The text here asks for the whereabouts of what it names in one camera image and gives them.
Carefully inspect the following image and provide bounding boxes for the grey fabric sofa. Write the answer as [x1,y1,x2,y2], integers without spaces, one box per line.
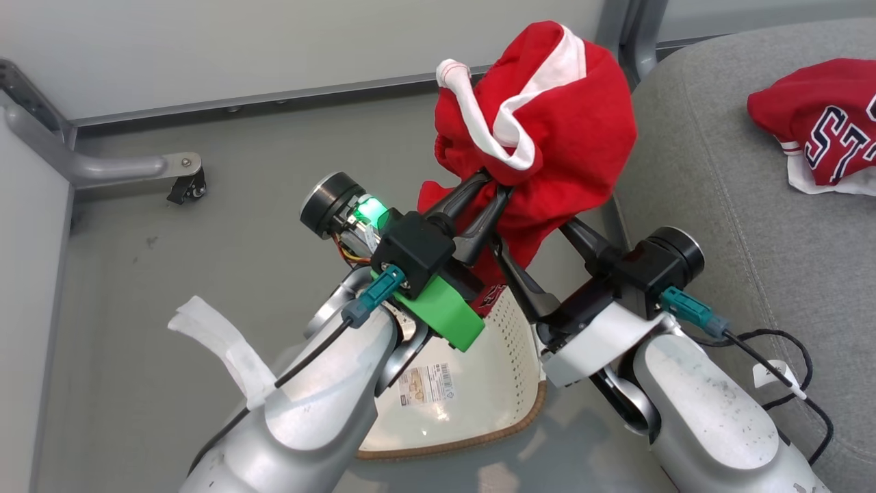
[611,16,876,493]

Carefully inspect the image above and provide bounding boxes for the white laundry basket brown rim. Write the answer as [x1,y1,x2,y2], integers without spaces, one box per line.
[355,286,549,462]

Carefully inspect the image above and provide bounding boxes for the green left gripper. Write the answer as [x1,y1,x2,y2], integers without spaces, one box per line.
[393,168,563,354]

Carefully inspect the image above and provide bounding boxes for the grey partition foot with plate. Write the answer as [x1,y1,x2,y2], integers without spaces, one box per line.
[0,58,203,190]

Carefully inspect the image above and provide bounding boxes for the grey partition upright foot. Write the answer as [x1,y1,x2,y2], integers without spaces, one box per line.
[595,0,669,88]

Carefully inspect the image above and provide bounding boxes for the black caster wheel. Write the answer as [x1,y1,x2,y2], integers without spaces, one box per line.
[167,167,208,206]

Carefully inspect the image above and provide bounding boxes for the grey partition bottom rail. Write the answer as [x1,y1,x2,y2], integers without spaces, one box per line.
[67,64,495,132]

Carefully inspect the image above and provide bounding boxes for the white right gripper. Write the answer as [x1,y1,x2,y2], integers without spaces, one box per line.
[534,217,669,389]

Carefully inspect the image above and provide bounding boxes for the black cable teal connector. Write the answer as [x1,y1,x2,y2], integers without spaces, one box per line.
[660,286,836,468]
[188,265,409,475]

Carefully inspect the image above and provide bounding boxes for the white tape strip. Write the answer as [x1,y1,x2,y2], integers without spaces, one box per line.
[167,295,279,412]

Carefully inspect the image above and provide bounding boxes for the white barcode sticker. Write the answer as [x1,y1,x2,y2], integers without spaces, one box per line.
[398,362,456,407]

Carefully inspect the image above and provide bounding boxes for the red garment with white trim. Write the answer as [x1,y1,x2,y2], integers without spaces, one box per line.
[417,20,639,318]

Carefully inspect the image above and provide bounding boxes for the white cable tag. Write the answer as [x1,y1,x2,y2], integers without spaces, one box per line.
[752,359,808,401]

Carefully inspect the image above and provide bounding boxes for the red jersey with lettering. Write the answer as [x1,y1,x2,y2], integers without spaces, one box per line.
[747,58,876,197]

